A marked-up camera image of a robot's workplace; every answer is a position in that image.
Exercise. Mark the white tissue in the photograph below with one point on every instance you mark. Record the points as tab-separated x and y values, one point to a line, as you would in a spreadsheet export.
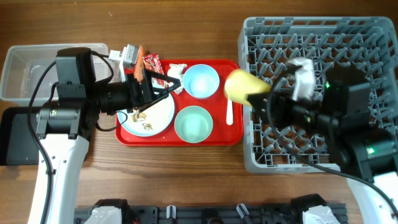
176	71

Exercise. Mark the light green bowl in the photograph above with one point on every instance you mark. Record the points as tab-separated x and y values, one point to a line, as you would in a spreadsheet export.
193	124

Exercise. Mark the black waste bin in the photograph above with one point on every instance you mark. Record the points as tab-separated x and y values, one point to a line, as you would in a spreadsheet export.
17	144

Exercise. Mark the peanut shells pile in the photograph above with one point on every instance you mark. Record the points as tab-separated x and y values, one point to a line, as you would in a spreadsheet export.
141	117

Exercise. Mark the clear plastic storage bin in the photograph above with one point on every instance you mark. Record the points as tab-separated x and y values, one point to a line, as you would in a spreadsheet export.
24	65

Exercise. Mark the light blue plate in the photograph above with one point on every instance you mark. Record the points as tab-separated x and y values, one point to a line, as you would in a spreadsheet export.
159	116

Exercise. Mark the light blue bowl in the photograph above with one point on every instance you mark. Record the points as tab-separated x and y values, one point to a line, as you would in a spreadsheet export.
201	81

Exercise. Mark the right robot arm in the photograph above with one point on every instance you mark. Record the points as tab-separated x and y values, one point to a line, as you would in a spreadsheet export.
366	155

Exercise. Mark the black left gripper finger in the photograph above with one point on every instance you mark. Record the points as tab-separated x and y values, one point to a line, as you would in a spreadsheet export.
166	79
153	95

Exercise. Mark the grey dishwasher rack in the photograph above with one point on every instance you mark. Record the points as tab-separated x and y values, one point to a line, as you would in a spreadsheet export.
265	44

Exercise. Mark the white plastic spoon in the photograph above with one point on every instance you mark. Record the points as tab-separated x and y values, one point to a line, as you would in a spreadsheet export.
229	113

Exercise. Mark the red snack wrapper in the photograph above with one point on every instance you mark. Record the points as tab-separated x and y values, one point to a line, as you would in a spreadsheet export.
152	62

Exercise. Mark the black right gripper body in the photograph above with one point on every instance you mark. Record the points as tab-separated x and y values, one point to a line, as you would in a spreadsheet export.
305	115

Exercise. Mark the yellow cup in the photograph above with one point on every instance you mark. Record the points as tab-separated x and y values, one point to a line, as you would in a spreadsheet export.
240	84

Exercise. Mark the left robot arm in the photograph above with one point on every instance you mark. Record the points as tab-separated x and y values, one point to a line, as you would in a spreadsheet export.
66	121

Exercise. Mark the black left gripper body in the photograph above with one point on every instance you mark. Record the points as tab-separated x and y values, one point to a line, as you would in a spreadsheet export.
134	99

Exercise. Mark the orange carrot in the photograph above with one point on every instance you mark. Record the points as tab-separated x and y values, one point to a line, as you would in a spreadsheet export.
139	67

